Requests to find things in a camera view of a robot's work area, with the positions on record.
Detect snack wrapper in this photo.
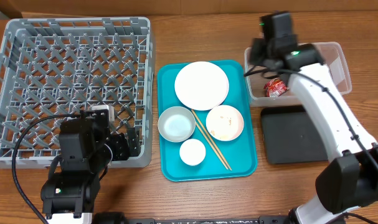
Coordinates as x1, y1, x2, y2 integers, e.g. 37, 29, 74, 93
264, 78, 288, 97

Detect pale green cup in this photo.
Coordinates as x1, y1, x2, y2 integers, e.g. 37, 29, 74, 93
179, 139, 206, 166

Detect pink bowl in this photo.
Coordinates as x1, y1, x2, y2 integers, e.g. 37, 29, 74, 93
206, 105, 244, 141

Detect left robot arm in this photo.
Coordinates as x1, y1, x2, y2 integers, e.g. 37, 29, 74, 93
40, 118, 139, 223

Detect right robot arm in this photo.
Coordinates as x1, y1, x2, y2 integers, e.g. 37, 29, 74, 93
248, 11, 378, 223

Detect grey bowl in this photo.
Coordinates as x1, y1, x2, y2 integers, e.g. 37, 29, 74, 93
158, 106, 195, 142

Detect clear plastic bin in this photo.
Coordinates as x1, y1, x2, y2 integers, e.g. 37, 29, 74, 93
245, 42, 352, 107

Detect upper wooden chopstick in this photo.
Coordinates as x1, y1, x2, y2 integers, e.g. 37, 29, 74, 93
191, 109, 232, 171

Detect wooden chopstick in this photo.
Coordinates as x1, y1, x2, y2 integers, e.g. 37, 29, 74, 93
195, 121, 229, 170
191, 109, 232, 171

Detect large pink plate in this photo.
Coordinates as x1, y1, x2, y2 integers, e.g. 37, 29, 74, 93
174, 62, 230, 111

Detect black tray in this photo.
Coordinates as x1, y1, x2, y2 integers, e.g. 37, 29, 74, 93
260, 105, 328, 165

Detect lower wooden chopstick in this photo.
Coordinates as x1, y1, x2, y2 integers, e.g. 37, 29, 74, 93
195, 121, 229, 170

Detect grey plastic dish rack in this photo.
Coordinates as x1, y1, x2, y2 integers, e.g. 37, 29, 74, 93
0, 17, 155, 169

